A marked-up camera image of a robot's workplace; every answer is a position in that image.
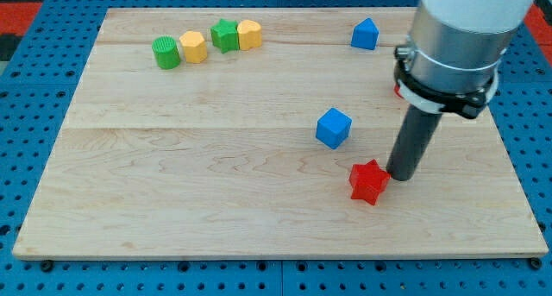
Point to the yellow hexagon block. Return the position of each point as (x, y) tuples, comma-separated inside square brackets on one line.
[(194, 46)]

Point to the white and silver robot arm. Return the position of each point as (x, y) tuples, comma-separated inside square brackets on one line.
[(451, 56)]

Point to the wooden board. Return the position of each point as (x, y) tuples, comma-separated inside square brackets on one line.
[(219, 160)]

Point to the red star block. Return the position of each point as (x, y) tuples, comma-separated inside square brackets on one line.
[(368, 181)]

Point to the red circle block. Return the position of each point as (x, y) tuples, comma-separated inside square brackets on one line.
[(396, 90)]

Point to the yellow heart block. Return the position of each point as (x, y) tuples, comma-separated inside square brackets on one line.
[(249, 34)]

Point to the green cylinder block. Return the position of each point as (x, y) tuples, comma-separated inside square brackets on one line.
[(166, 53)]

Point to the green star block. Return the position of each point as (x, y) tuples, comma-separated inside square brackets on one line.
[(224, 35)]

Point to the blue pentagon block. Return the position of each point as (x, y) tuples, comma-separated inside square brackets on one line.
[(365, 35)]

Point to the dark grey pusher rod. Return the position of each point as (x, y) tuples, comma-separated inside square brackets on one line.
[(413, 138)]

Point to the blue cube block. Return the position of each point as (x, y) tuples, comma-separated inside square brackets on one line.
[(333, 128)]

